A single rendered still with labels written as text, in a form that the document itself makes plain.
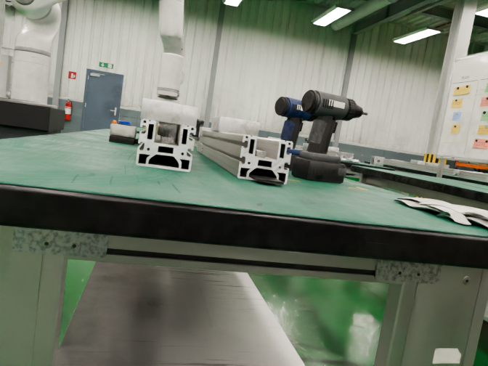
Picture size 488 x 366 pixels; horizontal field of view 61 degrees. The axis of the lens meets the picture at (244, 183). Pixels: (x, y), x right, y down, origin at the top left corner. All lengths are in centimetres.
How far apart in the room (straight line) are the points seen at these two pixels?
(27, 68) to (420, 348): 148
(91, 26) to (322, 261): 1249
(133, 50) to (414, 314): 1226
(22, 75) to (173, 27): 56
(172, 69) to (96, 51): 1119
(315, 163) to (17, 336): 71
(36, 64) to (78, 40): 1119
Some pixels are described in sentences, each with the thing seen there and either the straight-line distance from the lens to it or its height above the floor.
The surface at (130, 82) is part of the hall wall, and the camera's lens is 1260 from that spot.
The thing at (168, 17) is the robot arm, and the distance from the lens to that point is 165.
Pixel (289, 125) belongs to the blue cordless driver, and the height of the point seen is 91.
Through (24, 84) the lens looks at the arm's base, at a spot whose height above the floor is 93.
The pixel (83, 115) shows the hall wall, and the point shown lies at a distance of 1264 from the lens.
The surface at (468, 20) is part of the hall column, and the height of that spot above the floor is 377.
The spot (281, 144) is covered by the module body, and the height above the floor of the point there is 86.
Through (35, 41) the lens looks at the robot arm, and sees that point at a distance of 172.
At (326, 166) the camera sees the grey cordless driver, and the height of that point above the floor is 82.
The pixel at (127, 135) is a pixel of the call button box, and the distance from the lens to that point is 142.
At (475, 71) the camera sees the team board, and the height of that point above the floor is 179.
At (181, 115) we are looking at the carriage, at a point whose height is 88.
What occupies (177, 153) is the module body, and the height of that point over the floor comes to 81.
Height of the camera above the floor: 86
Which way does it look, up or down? 6 degrees down
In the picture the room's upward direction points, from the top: 9 degrees clockwise
